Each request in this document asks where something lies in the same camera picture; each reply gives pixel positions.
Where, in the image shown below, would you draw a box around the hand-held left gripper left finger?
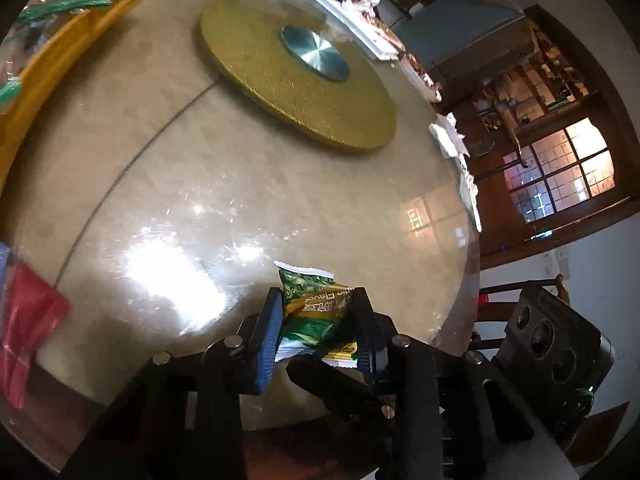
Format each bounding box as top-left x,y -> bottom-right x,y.
65,287 -> 287,480

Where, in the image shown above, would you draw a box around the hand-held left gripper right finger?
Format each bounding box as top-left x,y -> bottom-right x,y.
286,287 -> 581,480

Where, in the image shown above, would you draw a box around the green snack packet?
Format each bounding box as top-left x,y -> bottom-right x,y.
272,260 -> 361,368

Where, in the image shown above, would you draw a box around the white tray with yellow rim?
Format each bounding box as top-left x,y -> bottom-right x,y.
0,0 -> 161,186

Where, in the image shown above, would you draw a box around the dark wooden chair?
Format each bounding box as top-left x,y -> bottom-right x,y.
472,274 -> 571,356

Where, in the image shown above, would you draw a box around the wooden door with glass panes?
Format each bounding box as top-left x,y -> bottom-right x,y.
440,5 -> 640,271

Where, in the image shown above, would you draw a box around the white paper sheets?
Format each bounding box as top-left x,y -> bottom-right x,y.
429,112 -> 483,233

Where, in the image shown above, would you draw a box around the red plastic packet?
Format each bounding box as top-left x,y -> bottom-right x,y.
0,260 -> 71,411

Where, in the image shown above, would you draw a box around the red and white wrapper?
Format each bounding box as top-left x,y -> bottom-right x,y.
400,52 -> 443,103

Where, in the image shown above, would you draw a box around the yellow turntable disc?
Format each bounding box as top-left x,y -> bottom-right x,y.
200,0 -> 398,155

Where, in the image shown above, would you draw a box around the blue packet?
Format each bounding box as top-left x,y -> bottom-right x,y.
0,242 -> 11,306

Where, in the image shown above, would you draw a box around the grey cabinet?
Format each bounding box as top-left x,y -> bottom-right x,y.
400,0 -> 531,111

